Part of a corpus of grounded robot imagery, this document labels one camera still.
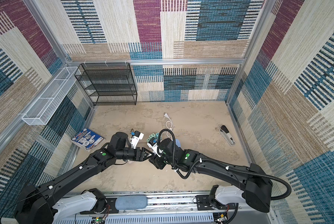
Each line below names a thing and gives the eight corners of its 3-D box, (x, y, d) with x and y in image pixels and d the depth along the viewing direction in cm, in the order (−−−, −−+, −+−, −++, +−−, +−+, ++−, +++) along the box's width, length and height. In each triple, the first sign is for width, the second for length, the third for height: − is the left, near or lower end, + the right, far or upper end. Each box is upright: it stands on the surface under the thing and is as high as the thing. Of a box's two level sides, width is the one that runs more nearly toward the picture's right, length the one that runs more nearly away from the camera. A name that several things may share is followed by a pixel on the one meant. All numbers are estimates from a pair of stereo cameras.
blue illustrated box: (72, 141, 99) (70, 139, 97) (87, 128, 106) (85, 126, 104) (90, 153, 93) (88, 151, 92) (104, 138, 100) (103, 136, 99)
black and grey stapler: (229, 146, 97) (232, 143, 93) (218, 129, 106) (220, 125, 102) (233, 145, 97) (236, 142, 93) (222, 128, 106) (224, 124, 102)
